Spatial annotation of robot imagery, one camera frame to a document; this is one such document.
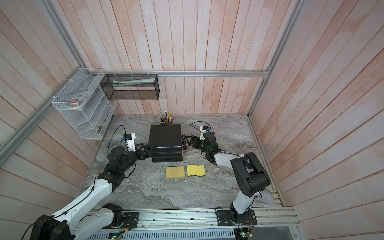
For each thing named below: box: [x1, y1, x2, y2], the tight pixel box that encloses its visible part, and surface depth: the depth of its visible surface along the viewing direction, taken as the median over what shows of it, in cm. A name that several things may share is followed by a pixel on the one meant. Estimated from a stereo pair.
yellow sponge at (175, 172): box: [166, 166, 185, 179], surface depth 90 cm
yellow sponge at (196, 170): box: [186, 164, 206, 177], surface depth 91 cm
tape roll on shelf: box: [66, 96, 82, 109], surface depth 75 cm
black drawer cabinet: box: [148, 124, 183, 163], surface depth 88 cm
